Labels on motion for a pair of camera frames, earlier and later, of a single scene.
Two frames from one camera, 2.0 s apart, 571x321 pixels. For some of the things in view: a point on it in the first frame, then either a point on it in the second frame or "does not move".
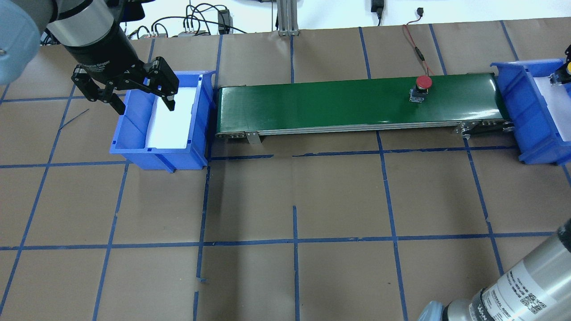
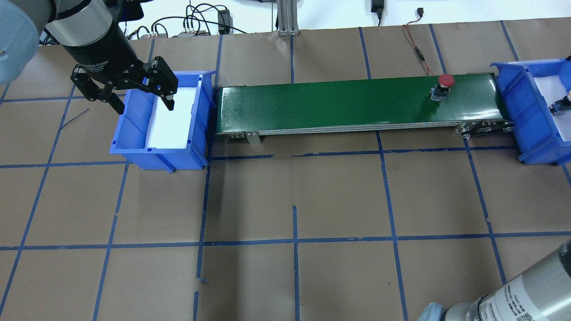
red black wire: x=419 y=12 does not move
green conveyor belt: x=465 y=102 does not move
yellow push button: x=563 y=75 -> x=562 y=106
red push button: x=423 y=83 -> x=438 y=93
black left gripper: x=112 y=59 does not move
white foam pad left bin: x=169 y=129 does not move
